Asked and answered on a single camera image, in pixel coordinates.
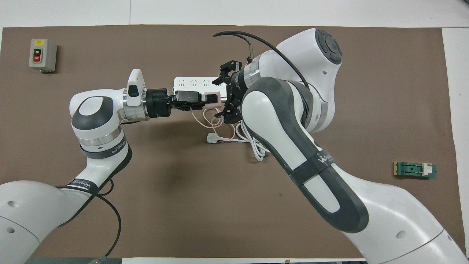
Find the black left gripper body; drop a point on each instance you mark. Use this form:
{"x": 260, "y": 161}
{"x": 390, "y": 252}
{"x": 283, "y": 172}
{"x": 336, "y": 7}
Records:
{"x": 157, "y": 102}

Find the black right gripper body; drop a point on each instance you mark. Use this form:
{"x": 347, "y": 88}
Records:
{"x": 238, "y": 88}

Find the pink charger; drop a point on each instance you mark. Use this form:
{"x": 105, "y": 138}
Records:
{"x": 219, "y": 99}

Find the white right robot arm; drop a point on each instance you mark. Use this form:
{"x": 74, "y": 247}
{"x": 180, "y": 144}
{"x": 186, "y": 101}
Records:
{"x": 384, "y": 220}

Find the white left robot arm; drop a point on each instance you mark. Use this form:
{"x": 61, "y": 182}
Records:
{"x": 22, "y": 212}

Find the white power strip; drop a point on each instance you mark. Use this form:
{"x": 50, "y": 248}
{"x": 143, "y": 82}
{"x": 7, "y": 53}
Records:
{"x": 194, "y": 83}

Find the brown table mat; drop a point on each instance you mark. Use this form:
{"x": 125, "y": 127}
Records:
{"x": 201, "y": 205}

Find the grey on-off switch box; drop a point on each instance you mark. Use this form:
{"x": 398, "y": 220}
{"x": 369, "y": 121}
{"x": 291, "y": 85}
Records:
{"x": 43, "y": 55}

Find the green knife switch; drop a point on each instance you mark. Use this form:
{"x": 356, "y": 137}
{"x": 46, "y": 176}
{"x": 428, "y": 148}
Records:
{"x": 412, "y": 169}

